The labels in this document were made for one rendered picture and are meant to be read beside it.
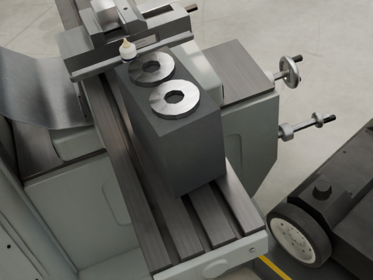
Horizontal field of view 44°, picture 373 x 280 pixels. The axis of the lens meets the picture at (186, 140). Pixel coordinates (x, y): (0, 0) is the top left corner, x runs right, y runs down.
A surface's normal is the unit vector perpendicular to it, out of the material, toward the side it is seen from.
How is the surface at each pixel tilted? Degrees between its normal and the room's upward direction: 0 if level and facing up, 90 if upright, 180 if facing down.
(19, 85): 45
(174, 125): 0
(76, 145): 90
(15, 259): 88
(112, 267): 0
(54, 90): 14
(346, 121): 0
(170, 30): 90
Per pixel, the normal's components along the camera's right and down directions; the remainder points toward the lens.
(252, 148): 0.35, 0.67
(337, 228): -0.13, -0.66
